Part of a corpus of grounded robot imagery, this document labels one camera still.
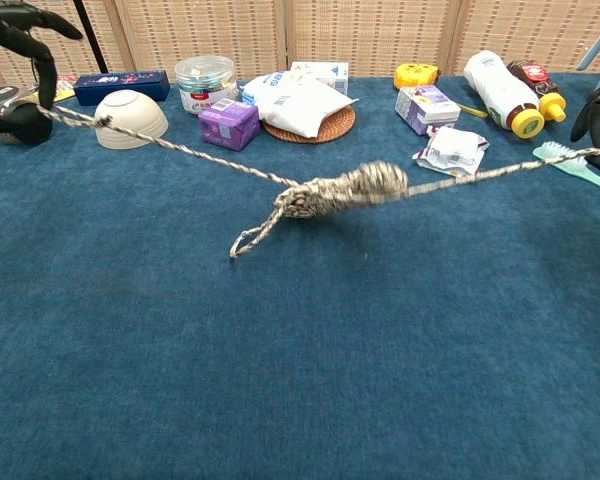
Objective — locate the blue carpet table cover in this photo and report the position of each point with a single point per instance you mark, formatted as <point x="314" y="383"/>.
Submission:
<point x="105" y="300"/>

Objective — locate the white purple drink carton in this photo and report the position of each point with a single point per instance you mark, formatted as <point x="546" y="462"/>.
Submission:
<point x="425" y="107"/>

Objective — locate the yellow tape measure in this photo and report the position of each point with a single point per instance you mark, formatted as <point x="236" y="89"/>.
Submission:
<point x="415" y="75"/>

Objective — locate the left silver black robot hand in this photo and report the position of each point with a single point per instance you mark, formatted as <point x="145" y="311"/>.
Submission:
<point x="20" y="35"/>

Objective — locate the black tripod pole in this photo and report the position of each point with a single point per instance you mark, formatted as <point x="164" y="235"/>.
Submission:
<point x="92" y="42"/>

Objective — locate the glass jar with black lid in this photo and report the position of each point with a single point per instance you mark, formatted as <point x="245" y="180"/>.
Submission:
<point x="30" y="132"/>

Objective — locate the yellow razor blister pack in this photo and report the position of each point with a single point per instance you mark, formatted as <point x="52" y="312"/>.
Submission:
<point x="66" y="92"/>

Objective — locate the beige upturned bowl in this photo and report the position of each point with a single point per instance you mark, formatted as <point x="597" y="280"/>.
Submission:
<point x="130" y="105"/>

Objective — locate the crumpled white snack packet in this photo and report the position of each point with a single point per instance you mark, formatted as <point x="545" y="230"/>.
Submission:
<point x="452" y="147"/>

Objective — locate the dark blue long box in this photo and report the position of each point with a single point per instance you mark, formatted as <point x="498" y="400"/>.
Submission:
<point x="120" y="87"/>

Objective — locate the white plastic bag pack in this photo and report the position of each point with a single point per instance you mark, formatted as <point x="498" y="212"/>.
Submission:
<point x="295" y="105"/>

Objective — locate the white bottle with yellow cap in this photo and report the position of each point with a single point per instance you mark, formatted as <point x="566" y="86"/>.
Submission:
<point x="500" y="90"/>

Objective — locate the brown woven rattan coaster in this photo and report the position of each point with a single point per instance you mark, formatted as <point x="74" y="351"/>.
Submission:
<point x="337" y="127"/>

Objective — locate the mint green brush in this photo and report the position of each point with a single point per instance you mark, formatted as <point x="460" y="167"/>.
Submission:
<point x="555" y="152"/>

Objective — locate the white box with blue print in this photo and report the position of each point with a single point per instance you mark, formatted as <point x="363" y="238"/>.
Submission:
<point x="330" y="72"/>

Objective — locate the clear plastic tub of clips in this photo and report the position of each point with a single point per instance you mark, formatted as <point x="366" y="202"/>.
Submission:
<point x="205" y="80"/>

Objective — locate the purple small box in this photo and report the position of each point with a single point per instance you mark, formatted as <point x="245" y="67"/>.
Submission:
<point x="230" y="127"/>

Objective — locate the woven bamboo folding screen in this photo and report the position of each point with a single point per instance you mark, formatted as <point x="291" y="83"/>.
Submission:
<point x="370" y="35"/>

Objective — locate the brown honey squeeze bottle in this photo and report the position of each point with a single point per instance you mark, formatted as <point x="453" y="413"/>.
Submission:
<point x="535" y="75"/>

